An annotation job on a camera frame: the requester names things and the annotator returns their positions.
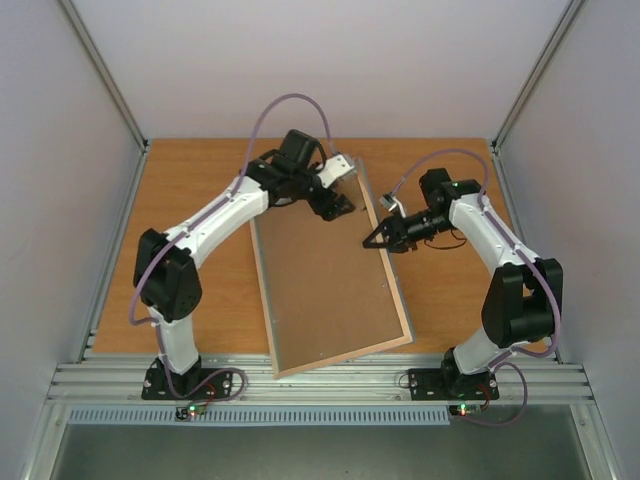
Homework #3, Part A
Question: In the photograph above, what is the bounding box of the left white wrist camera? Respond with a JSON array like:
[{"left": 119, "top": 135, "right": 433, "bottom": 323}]
[{"left": 317, "top": 154, "right": 356, "bottom": 189}]

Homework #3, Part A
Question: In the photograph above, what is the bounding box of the aluminium front rail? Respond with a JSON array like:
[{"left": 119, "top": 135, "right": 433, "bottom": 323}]
[{"left": 46, "top": 353, "right": 595, "bottom": 405}]

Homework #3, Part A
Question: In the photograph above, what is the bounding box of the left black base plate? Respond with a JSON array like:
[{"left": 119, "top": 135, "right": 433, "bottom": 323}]
[{"left": 141, "top": 360, "right": 248, "bottom": 401}]

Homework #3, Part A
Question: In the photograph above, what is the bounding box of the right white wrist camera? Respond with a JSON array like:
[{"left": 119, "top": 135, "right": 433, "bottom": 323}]
[{"left": 380, "top": 192, "right": 406, "bottom": 217}]

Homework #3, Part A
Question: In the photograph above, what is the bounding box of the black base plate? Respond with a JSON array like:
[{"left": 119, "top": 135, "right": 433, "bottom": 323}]
[
  {"left": 407, "top": 368, "right": 500, "bottom": 401},
  {"left": 141, "top": 360, "right": 248, "bottom": 401}
]

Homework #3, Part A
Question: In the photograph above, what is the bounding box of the right small circuit board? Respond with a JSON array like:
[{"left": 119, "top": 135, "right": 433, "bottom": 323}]
[{"left": 449, "top": 403, "right": 487, "bottom": 417}]

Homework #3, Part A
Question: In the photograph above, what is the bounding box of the grey slotted cable duct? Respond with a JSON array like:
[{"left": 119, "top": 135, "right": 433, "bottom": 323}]
[{"left": 68, "top": 405, "right": 450, "bottom": 427}]

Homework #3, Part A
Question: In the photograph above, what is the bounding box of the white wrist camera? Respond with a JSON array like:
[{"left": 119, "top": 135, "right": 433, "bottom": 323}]
[
  {"left": 380, "top": 192, "right": 406, "bottom": 217},
  {"left": 317, "top": 154, "right": 356, "bottom": 189}
]

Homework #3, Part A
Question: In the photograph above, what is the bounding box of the small circuit board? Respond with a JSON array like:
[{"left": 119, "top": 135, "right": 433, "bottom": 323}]
[
  {"left": 174, "top": 405, "right": 208, "bottom": 421},
  {"left": 449, "top": 403, "right": 487, "bottom": 417}
]

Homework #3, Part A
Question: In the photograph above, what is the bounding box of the aluminium corner post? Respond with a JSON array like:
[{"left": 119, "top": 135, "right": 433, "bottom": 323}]
[
  {"left": 56, "top": 0, "right": 148, "bottom": 152},
  {"left": 490, "top": 0, "right": 587, "bottom": 153}
]

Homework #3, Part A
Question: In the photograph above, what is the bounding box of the left aluminium corner post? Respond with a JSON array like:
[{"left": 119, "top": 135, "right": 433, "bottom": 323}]
[{"left": 56, "top": 0, "right": 148, "bottom": 152}]

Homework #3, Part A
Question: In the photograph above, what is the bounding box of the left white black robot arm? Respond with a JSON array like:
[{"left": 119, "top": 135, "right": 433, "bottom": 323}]
[{"left": 129, "top": 130, "right": 356, "bottom": 398}]

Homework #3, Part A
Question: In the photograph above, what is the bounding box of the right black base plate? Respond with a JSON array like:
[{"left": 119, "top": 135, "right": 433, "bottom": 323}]
[{"left": 407, "top": 368, "right": 500, "bottom": 401}]

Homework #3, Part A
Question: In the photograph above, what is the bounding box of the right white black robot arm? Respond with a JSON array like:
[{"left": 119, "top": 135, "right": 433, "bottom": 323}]
[{"left": 363, "top": 168, "right": 563, "bottom": 399}]

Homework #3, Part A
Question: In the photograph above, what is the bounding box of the teal picture frame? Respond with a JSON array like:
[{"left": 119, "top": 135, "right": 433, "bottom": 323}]
[{"left": 248, "top": 155, "right": 417, "bottom": 381}]

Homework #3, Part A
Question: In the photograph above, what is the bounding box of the brown hardboard backing board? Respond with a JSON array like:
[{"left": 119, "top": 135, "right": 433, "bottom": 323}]
[{"left": 256, "top": 177, "right": 407, "bottom": 372}]

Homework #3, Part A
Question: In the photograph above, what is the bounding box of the left small circuit board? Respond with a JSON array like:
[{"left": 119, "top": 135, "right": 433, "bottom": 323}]
[{"left": 174, "top": 405, "right": 208, "bottom": 421}]

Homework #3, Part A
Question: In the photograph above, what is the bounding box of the right aluminium corner post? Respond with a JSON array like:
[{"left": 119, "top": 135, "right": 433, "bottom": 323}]
[{"left": 490, "top": 0, "right": 587, "bottom": 153}]

